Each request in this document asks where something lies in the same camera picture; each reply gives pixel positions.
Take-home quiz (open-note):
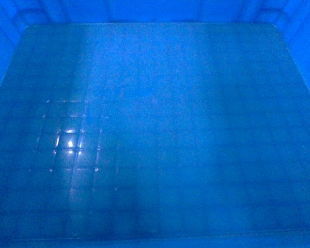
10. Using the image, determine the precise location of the large blue plastic crate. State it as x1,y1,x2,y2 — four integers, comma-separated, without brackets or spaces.
0,1,310,247

